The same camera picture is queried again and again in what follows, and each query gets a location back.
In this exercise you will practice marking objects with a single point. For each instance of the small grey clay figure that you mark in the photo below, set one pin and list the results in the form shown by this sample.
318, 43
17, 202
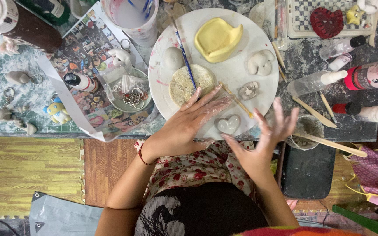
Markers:
22, 108

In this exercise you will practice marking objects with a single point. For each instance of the green metal plate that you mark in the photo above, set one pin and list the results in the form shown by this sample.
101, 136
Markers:
128, 105

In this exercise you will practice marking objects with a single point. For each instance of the yellow clay dish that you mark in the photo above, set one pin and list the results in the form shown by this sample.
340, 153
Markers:
217, 39

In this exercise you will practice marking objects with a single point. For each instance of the white clay elephant figure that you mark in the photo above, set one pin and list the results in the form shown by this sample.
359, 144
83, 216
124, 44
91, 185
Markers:
260, 62

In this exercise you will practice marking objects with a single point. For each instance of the multicoloured striped cloth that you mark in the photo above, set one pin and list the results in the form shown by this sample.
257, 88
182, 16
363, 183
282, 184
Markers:
294, 231

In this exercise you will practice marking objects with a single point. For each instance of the clear white capped squeeze bottle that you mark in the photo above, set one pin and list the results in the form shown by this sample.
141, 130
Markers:
310, 83

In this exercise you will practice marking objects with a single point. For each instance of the person's left hand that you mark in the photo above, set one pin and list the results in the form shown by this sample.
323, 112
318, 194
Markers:
179, 127

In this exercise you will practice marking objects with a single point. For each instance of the floral apron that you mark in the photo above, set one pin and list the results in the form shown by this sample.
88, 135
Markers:
195, 170

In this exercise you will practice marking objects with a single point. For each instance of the clear plastic bag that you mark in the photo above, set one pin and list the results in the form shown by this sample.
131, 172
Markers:
116, 77

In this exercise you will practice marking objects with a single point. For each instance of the brown foam floor mat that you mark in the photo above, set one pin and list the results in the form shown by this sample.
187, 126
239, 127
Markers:
105, 170

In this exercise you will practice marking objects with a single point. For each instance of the heap of metal key rings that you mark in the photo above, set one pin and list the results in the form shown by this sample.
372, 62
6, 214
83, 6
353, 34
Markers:
133, 98

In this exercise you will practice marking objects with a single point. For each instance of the thin wooden stick tool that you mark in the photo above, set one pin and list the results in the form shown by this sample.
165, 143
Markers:
236, 100

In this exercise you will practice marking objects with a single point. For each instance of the person's right hand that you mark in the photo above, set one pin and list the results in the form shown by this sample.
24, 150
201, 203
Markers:
263, 154

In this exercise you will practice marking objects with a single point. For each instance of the green bottle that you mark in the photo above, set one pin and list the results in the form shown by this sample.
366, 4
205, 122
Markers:
49, 9

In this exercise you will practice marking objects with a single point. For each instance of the white round turntable board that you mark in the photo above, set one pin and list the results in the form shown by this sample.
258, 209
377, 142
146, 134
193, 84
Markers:
231, 68

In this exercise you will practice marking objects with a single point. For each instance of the blue yellow clay figurine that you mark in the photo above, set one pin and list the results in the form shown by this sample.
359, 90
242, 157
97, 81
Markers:
57, 111

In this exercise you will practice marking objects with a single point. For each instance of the white clay keyring figure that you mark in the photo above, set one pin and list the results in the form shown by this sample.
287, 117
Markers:
120, 55

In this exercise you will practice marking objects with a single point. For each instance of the green cutting mat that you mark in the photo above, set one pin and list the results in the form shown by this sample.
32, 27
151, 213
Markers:
21, 98

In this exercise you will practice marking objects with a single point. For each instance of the printed photo paper sheet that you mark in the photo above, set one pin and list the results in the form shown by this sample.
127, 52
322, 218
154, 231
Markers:
84, 55

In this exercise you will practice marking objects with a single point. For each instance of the clear plastic brush cup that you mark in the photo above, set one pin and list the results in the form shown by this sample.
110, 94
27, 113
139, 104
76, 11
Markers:
131, 19

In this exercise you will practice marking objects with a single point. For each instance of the round beige sponge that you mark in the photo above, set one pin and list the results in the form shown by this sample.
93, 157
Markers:
182, 87

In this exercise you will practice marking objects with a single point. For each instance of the black printed shirt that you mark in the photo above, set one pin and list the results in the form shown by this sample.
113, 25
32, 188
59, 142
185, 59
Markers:
208, 213

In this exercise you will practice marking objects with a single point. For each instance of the small white pink bottle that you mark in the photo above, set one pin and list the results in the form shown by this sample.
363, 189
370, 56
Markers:
340, 61

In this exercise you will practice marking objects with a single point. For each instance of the brown bottle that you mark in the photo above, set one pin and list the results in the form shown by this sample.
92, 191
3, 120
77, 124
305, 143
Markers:
28, 28

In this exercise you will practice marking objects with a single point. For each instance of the pink clay flower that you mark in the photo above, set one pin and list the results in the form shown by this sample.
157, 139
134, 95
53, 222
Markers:
8, 46

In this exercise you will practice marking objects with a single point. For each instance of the yellow clay star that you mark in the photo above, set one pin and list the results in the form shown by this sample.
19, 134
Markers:
354, 15

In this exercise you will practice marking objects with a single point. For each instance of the grey clay keyring figure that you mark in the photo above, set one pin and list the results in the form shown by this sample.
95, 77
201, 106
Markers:
17, 78

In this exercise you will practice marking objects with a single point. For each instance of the grey tarp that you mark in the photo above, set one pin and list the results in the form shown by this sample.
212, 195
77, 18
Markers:
61, 216

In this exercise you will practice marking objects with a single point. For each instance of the small grey clay piece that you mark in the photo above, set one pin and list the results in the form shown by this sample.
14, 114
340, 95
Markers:
248, 90

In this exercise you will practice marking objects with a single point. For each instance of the checkered tray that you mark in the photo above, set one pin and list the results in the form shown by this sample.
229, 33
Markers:
299, 19

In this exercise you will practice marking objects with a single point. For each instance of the yellow foam floor mat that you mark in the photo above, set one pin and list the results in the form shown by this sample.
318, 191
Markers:
28, 170

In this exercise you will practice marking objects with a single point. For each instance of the red clay heart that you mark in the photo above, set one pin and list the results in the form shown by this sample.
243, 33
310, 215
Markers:
326, 23

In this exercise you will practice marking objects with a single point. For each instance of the plastic sleeve of tools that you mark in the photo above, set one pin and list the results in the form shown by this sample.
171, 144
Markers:
281, 23

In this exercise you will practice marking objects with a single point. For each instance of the black stool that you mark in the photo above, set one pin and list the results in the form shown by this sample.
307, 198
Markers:
307, 173

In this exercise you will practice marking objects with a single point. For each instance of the grey oval clay lump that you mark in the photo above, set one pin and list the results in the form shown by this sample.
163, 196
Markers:
173, 58

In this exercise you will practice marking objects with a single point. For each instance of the grey slip cup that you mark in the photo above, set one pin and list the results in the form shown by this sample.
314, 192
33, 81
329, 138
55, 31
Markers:
307, 127

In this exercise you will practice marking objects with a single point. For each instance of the pink yellow trimmed apron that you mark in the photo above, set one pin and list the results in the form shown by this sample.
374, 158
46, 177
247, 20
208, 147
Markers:
376, 173

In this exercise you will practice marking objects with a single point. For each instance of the white red capped paint bottle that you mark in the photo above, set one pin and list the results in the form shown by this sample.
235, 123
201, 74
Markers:
372, 113

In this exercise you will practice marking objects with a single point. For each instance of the green stool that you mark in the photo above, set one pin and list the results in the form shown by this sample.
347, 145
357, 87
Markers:
372, 219

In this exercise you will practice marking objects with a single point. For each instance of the pink paint bottle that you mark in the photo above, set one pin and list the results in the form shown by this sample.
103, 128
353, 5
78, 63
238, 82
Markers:
372, 73

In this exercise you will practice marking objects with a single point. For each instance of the small black capped bottle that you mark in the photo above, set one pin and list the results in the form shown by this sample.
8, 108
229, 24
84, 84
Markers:
80, 82

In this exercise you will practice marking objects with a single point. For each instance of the wooden spatula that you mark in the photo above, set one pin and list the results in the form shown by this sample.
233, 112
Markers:
333, 145

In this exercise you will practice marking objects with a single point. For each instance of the white clay heart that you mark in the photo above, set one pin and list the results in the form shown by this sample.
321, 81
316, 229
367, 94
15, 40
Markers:
227, 124

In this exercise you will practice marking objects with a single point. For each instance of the flat wooden modelling tool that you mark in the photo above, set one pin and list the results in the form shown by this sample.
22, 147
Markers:
313, 112

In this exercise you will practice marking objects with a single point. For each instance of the clear black capped squeeze bottle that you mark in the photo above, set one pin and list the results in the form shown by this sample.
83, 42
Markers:
338, 48

